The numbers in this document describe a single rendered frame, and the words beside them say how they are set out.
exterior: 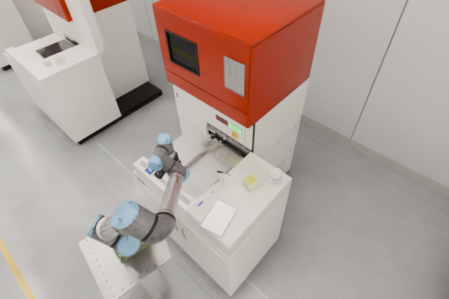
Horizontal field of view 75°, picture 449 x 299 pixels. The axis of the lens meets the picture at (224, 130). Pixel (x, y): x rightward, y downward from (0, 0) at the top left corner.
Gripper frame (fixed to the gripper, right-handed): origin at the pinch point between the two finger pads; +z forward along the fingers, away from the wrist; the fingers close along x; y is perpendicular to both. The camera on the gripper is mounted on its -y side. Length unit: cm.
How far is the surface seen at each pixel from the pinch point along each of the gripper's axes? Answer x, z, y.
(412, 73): -70, 1, 207
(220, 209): -30.4, 13.8, 10.5
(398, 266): -137, 111, 107
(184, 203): -10.9, 14.7, -1.2
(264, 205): -49, 14, 30
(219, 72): 8, -45, 54
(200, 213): -23.1, 14.2, 0.7
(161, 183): 12.0, 14.7, -1.1
